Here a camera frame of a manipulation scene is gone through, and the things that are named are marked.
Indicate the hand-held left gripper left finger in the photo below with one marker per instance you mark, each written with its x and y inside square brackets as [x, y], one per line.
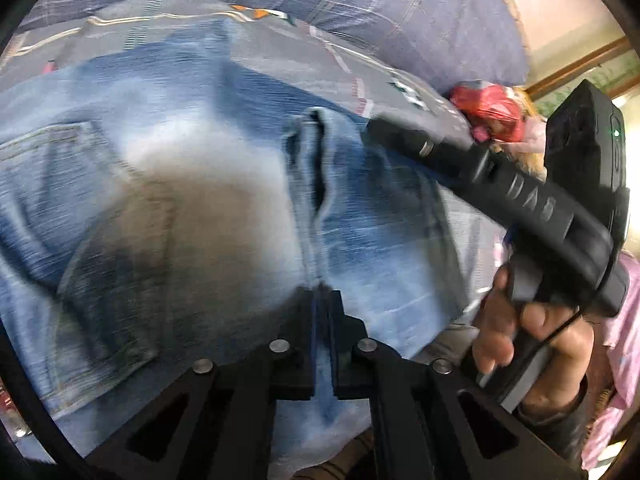
[304, 345]

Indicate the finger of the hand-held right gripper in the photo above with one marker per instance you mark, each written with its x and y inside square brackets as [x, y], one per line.
[425, 147]

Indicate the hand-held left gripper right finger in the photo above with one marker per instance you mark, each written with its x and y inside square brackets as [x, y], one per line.
[345, 345]

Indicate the blue denim pants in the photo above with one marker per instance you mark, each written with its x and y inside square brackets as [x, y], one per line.
[175, 210]

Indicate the person's right forearm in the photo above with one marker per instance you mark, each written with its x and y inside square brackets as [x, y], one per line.
[565, 432]

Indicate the person's right hand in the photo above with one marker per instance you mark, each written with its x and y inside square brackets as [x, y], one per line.
[567, 360]

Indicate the clear plastic bag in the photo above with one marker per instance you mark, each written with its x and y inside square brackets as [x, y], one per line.
[531, 156]

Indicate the red plastic bag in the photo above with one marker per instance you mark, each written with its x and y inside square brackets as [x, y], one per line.
[487, 107]

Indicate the wooden framed panel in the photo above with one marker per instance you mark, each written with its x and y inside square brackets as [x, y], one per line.
[575, 67]

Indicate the grey printed bed sheet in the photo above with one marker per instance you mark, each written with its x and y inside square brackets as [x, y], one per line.
[300, 50]

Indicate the pink cloth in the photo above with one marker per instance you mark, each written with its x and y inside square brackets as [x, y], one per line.
[622, 360]

